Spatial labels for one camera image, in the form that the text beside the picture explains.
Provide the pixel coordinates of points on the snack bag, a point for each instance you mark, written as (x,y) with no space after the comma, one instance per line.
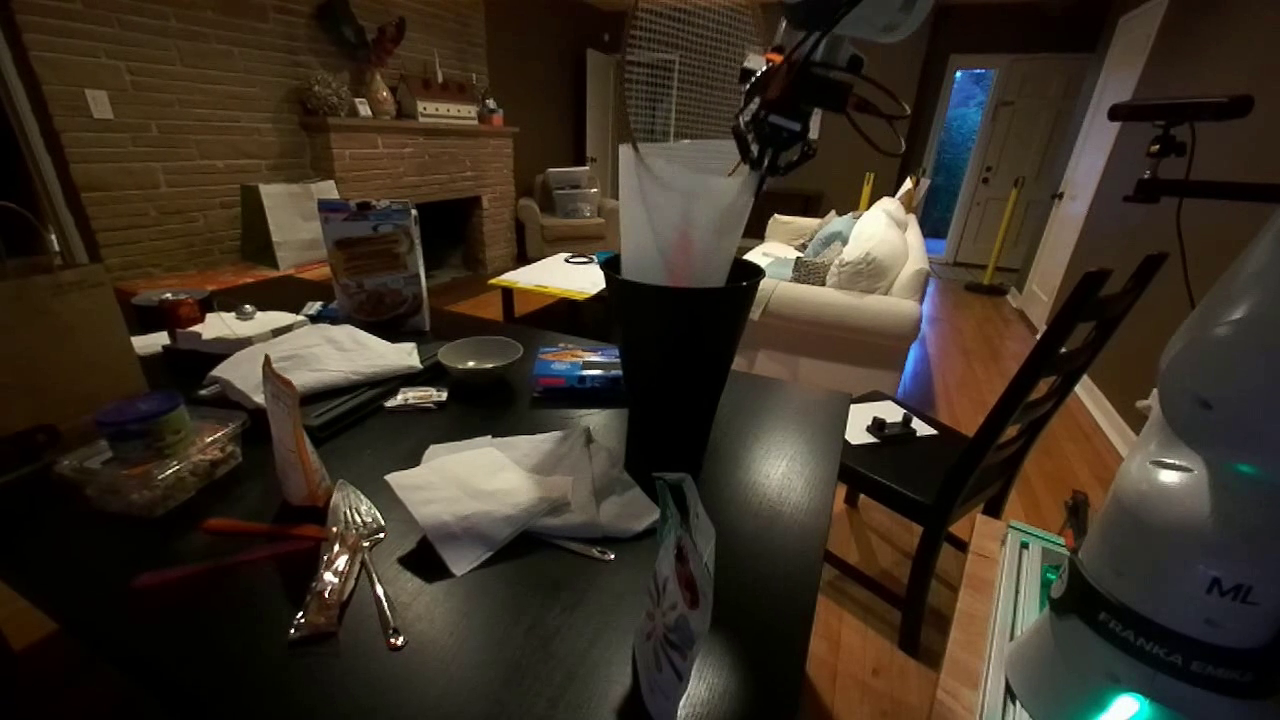
(376,262)

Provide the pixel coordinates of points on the dark bowl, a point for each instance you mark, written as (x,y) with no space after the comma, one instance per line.
(478,361)

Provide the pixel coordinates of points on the plastic food container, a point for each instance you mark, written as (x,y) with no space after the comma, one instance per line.
(159,466)

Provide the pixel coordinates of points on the orange cone bag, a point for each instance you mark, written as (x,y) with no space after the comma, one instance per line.
(296,466)

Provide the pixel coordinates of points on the white paper bag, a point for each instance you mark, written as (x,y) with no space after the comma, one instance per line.
(293,218)

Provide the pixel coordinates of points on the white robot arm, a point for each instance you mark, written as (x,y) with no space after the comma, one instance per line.
(1171,603)

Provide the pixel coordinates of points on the black camera on mount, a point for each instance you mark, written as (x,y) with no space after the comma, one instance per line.
(1172,133)

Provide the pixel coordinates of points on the blue packet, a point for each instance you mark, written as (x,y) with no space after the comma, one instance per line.
(577,364)

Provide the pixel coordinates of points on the black wooden chair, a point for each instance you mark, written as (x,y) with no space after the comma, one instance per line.
(941,477)

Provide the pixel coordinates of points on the black bin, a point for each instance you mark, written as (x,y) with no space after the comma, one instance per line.
(675,348)

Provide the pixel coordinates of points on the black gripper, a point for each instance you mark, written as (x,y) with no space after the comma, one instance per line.
(780,104)

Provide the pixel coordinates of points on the white sofa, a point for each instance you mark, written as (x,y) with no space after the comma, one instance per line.
(842,292)

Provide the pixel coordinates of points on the red chopstick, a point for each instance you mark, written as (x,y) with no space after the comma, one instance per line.
(231,527)

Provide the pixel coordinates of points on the white crumpled cloth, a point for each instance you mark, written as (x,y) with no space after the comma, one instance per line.
(469,496)

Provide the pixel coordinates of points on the white papers stack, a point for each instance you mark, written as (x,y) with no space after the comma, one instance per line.
(312,358)

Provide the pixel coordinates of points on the foreground plastic packet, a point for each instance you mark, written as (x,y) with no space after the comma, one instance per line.
(679,603)

